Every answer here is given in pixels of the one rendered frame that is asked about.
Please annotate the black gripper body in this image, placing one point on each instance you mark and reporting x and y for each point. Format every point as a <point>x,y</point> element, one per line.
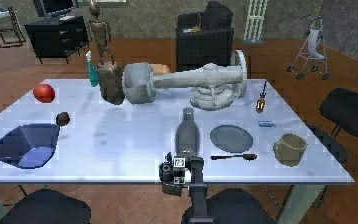
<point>167,173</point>

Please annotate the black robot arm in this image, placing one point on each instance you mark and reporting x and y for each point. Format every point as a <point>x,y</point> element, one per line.
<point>198,200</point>

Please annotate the grey bottle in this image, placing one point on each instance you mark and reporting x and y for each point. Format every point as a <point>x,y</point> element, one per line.
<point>187,136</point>

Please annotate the teal spray bottle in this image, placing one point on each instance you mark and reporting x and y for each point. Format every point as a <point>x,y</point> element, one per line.
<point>93,75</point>

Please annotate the white table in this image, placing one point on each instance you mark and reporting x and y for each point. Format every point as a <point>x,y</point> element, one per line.
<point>120,150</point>

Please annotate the grey plate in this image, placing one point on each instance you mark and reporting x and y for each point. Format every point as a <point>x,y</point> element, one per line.
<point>231,138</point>

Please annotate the black chair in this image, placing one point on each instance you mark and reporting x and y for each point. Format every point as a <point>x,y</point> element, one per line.
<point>237,208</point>
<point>47,208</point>
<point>347,108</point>

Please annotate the black spoon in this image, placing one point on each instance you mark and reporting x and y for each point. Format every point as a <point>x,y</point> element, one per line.
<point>248,156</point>

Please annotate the grey dumbbell-shaped sculpture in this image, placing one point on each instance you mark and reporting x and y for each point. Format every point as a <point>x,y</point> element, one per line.
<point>193,80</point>

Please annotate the tan bread loaf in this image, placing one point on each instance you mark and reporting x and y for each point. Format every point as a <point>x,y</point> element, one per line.
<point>162,69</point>

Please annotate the bronze figure statue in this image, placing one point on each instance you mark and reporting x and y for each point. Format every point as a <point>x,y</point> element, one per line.
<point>111,83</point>

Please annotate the orange and black screwdriver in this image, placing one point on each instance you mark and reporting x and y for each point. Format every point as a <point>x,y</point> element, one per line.
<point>261,103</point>

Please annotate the dark brown ball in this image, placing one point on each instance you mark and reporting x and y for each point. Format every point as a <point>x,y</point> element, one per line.
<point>63,119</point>

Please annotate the olive green cup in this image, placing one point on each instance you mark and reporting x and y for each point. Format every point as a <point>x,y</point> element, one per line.
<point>289,151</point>

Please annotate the black armchair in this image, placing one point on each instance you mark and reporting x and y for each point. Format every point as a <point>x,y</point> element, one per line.
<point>203,46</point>

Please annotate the blue bowl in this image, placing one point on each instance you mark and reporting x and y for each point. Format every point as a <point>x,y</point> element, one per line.
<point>27,143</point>

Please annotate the red ball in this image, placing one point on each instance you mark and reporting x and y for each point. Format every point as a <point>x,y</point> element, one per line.
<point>44,93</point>

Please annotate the black television stand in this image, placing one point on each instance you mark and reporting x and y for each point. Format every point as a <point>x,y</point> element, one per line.
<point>53,40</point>

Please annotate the white ladder shelf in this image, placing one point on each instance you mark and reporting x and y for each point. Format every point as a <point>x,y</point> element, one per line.
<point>255,20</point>

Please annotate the grey walker with wheels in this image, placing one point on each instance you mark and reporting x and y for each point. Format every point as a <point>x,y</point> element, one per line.
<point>315,50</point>

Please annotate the black television set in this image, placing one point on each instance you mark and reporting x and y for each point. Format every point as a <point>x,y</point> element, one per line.
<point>53,6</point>

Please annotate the dark frame chair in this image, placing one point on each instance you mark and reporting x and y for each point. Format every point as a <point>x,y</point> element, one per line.
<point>15,25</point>

